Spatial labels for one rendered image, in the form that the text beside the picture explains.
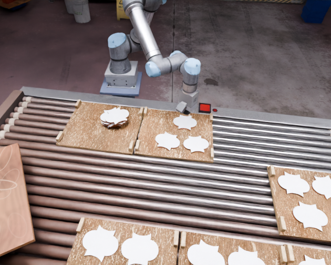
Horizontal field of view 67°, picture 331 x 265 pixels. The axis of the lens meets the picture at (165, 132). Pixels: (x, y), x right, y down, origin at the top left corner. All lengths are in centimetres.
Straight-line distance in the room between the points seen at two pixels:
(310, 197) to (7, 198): 131
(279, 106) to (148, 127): 220
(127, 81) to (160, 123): 46
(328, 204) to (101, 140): 115
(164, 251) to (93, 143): 66
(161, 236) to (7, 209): 61
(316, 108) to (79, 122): 281
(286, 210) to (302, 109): 228
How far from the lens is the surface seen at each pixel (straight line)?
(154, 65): 121
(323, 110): 357
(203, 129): 145
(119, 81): 178
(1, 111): 174
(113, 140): 138
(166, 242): 110
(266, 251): 117
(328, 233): 132
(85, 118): 153
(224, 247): 112
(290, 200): 132
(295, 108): 341
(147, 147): 133
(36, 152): 147
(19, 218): 114
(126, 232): 111
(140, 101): 163
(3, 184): 125
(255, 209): 125
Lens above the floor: 197
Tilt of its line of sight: 48 degrees down
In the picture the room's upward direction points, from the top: 3 degrees clockwise
